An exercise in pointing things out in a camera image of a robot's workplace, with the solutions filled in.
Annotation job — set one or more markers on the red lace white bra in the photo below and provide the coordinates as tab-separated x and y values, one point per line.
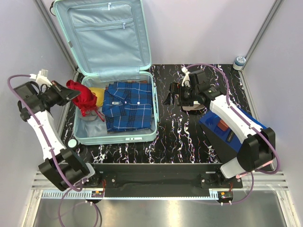
86	102

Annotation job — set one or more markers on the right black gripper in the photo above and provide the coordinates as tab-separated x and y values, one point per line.
177	89

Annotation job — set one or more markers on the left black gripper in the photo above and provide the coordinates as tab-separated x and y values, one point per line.
67	93

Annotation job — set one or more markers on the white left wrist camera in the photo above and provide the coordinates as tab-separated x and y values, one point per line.
41	78

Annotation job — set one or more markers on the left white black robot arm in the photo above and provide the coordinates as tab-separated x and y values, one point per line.
61	165

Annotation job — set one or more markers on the mint green suitcase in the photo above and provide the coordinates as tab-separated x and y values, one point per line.
109	42

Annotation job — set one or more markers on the red brown travel adapter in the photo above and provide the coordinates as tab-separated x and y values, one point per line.
222	125

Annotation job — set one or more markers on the black purple small device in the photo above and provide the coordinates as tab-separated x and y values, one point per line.
230	136

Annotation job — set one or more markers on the yellow bra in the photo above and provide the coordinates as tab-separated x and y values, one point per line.
99	93

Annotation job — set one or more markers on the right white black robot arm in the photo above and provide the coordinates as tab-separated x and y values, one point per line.
217	102

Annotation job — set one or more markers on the blue white jar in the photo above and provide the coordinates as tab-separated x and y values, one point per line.
239	63

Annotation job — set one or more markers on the blue plaid shirt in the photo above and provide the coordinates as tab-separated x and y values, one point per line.
128	106

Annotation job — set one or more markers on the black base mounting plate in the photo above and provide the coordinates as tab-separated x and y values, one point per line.
136	181

